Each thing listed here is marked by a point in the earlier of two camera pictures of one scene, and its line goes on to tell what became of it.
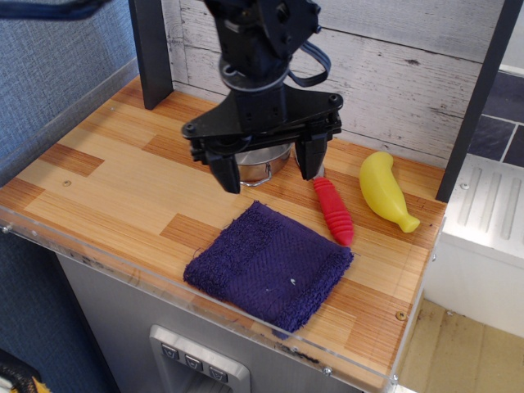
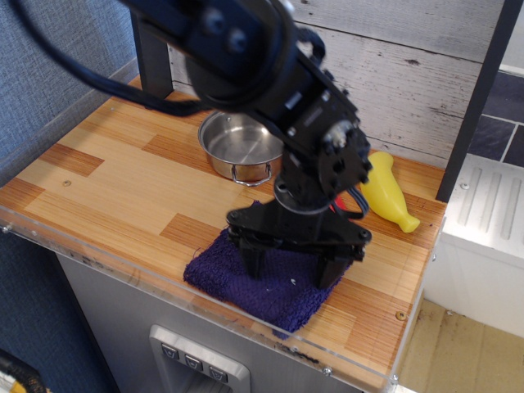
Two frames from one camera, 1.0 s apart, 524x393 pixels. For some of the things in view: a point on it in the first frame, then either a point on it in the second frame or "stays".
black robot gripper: [262, 114] to [268, 224]
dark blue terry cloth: [268, 269] stays
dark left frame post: [151, 51] stays
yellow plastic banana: [383, 191] stays
